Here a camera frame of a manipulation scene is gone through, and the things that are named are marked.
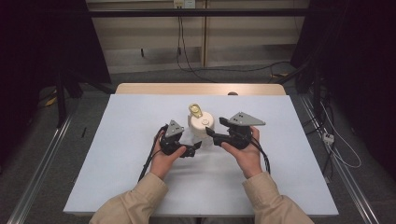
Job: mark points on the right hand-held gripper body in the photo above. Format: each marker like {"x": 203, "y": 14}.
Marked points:
{"x": 241, "y": 133}

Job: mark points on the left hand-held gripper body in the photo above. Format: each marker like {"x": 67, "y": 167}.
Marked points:
{"x": 172, "y": 141}

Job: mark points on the clear bottle with cream lid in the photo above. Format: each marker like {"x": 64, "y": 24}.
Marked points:
{"x": 200, "y": 126}

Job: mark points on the person's left hand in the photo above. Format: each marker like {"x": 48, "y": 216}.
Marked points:
{"x": 163, "y": 163}

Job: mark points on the person's right hand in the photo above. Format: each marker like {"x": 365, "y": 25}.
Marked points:
{"x": 249, "y": 160}

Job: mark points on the wooden table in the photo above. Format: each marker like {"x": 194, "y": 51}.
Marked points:
{"x": 186, "y": 88}

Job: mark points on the white table mat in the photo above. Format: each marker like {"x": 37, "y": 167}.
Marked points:
{"x": 280, "y": 174}

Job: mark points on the black metal stand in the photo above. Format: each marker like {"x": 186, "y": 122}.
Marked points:
{"x": 317, "y": 90}
{"x": 61, "y": 99}

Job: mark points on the small black floor stick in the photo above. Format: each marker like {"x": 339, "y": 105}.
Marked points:
{"x": 83, "y": 132}

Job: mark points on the black horizontal bar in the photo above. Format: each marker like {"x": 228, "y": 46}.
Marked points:
{"x": 199, "y": 12}

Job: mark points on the yellow floor tape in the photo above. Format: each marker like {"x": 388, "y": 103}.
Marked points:
{"x": 51, "y": 101}

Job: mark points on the aluminium floor rail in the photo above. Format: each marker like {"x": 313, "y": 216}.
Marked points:
{"x": 345, "y": 180}
{"x": 40, "y": 168}

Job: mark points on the white wall outlet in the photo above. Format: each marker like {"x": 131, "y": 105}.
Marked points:
{"x": 184, "y": 3}

